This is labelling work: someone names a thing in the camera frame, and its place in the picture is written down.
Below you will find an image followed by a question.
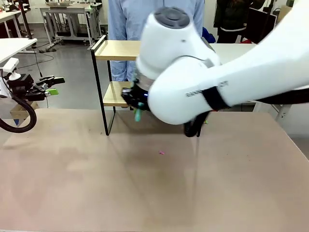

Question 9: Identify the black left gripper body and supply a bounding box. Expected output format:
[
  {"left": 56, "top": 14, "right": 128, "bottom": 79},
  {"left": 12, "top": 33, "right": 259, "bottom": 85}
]
[{"left": 7, "top": 73, "right": 46, "bottom": 102}]

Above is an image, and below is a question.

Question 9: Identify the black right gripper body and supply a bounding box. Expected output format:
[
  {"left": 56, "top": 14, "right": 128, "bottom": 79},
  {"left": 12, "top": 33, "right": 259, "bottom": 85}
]
[{"left": 121, "top": 83, "right": 151, "bottom": 112}]

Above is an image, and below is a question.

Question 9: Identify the cardboard box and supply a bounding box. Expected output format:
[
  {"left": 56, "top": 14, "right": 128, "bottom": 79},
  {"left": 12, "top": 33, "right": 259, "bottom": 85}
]
[{"left": 9, "top": 101, "right": 41, "bottom": 126}]

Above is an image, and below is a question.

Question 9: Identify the grey metal workbench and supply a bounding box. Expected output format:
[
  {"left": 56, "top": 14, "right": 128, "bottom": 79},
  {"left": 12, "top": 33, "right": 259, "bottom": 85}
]
[{"left": 40, "top": 2, "right": 102, "bottom": 46}]

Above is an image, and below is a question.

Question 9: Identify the white desk with dark legs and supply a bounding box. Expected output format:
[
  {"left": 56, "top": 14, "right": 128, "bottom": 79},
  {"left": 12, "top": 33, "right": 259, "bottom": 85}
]
[{"left": 0, "top": 9, "right": 33, "bottom": 39}]

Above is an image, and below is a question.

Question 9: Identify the person in light blue shirt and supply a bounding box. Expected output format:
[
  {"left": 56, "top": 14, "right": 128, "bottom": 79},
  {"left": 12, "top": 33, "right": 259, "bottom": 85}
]
[{"left": 107, "top": 0, "right": 205, "bottom": 82}]

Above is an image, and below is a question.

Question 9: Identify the white side table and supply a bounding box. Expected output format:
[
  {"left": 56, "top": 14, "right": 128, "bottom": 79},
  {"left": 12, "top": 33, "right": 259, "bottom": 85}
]
[{"left": 209, "top": 43, "right": 309, "bottom": 121}]

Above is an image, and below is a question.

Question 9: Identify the person in black jacket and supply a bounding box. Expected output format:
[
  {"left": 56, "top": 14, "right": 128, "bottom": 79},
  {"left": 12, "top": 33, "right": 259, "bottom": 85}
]
[{"left": 213, "top": 0, "right": 254, "bottom": 44}]

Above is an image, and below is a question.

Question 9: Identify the black monitor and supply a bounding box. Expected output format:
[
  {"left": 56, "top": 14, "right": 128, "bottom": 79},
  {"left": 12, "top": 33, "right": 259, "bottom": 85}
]
[{"left": 247, "top": 7, "right": 277, "bottom": 44}]

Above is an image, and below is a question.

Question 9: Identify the brown cardboard panel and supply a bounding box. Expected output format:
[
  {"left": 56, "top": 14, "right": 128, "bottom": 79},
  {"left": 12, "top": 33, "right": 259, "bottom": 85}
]
[{"left": 275, "top": 5, "right": 294, "bottom": 25}]

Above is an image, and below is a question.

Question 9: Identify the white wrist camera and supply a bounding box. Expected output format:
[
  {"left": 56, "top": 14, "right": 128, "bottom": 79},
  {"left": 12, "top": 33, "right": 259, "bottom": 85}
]
[{"left": 2, "top": 58, "right": 21, "bottom": 81}]

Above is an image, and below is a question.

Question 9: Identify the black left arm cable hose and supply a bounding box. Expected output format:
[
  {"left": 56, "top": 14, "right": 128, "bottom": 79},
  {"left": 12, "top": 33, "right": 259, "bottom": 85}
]
[{"left": 0, "top": 95, "right": 38, "bottom": 133}]

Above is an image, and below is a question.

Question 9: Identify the wooden shelf with black frame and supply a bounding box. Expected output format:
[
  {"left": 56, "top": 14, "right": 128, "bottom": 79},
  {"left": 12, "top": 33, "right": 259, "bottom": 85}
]
[{"left": 91, "top": 35, "right": 202, "bottom": 138}]

